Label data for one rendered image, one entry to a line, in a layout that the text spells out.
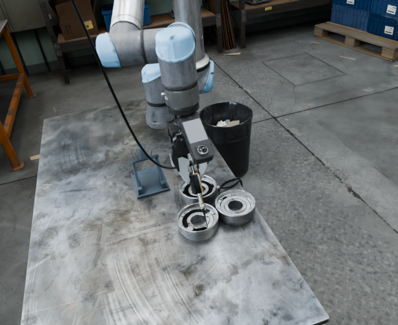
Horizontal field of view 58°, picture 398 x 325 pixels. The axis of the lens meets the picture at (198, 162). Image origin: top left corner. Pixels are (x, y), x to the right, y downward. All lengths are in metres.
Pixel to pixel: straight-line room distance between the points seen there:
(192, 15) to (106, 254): 0.75
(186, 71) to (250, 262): 0.45
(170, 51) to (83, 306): 0.56
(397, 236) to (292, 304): 1.39
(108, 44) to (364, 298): 1.50
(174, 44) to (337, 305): 1.40
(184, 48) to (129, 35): 0.17
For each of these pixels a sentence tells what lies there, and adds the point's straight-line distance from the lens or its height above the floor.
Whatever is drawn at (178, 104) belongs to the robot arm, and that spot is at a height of 1.15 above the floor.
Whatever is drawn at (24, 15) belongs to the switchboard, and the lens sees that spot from 4.58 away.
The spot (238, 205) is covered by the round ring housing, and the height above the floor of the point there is 0.81.
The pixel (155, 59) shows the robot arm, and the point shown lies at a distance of 0.83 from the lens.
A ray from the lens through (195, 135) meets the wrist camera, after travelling 0.75.
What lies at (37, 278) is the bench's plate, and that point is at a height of 0.80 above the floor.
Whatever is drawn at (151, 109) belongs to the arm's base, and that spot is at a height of 0.87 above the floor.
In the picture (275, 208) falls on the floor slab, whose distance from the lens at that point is 2.16.
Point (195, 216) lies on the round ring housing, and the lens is 0.94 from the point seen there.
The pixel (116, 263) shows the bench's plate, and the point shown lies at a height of 0.80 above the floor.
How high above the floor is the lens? 1.47
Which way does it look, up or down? 35 degrees down
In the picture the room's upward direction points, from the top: 7 degrees counter-clockwise
